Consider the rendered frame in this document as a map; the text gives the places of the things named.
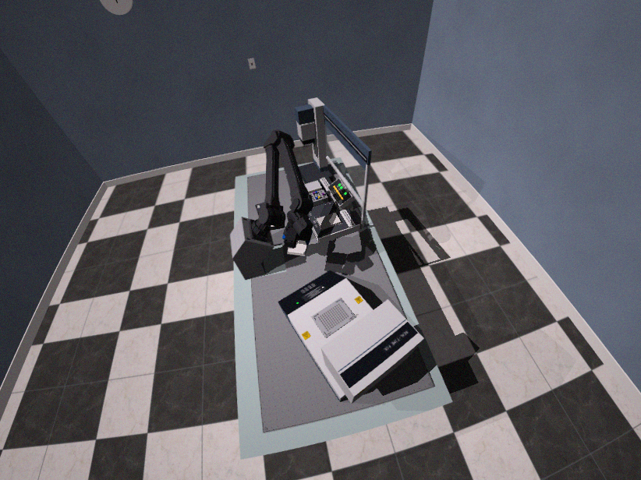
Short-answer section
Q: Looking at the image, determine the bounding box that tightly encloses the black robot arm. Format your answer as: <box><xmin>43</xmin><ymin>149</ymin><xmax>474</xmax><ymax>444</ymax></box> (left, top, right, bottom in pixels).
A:
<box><xmin>249</xmin><ymin>129</ymin><xmax>313</xmax><ymax>249</ymax></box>

